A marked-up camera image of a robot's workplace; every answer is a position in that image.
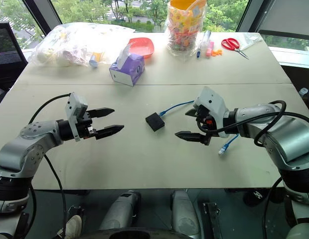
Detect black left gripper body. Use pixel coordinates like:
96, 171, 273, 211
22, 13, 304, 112
76, 111, 98, 139

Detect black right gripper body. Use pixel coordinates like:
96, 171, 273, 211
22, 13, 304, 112
193, 104, 220, 138

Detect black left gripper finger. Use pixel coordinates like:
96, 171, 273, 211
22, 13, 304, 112
88, 107, 116, 119
95, 124, 125, 140

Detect small black box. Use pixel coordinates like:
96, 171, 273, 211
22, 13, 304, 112
145, 112, 166, 131

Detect purple tissue box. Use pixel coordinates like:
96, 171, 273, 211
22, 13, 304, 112
109, 42, 146, 87

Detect clear bag of toys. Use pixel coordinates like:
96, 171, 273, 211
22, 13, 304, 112
28, 22, 136, 69

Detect clear tube with blue cap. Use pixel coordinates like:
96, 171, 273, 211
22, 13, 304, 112
198, 30, 211, 51

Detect red plastic bowl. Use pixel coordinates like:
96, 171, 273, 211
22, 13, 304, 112
128, 37, 155, 59

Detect silver right robot leg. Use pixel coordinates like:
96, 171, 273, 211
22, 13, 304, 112
170, 190, 201, 237

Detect silver robot leg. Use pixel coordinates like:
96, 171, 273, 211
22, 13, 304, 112
99, 190, 142, 231
170, 190, 201, 237

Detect silver left robot leg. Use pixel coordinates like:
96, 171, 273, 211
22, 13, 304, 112
99, 190, 142, 231

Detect clear bag of colourful blocks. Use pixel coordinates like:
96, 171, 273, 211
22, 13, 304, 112
164, 0, 208, 57

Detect black shoe with white logo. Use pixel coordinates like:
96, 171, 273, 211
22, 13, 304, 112
244, 188, 285, 207

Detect clear flat plastic bag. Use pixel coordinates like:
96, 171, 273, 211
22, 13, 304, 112
235, 32, 264, 51

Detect black office chair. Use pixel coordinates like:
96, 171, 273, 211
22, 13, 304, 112
0, 22, 29, 93

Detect blue Ethernet cable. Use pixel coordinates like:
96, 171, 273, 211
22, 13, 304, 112
158, 100, 240, 156

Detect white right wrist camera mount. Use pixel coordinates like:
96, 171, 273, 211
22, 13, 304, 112
193, 86, 231, 138

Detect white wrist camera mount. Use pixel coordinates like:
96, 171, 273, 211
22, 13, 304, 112
65, 92, 88, 142
193, 86, 231, 138

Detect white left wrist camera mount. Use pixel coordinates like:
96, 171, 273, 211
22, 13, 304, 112
65, 92, 88, 142

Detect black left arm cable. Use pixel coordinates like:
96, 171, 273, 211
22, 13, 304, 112
28, 93, 72, 239

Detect red handled scissors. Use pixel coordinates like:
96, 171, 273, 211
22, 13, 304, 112
221, 37, 250, 60

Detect black metal bracket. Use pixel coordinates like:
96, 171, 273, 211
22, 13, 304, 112
198, 202, 223, 239

